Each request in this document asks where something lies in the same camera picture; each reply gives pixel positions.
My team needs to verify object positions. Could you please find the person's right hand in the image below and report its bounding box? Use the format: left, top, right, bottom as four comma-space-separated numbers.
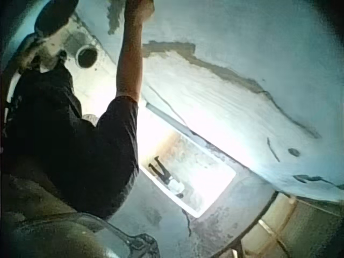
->
124, 0, 156, 27

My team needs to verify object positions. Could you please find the round white pipe opening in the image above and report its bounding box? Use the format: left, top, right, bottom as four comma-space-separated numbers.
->
75, 44, 99, 68

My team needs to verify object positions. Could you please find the grey plastic pipe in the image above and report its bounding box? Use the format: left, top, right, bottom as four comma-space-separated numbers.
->
145, 101, 196, 136

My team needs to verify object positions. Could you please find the white framed wall opening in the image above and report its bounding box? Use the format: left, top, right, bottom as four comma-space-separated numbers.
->
139, 128, 238, 219

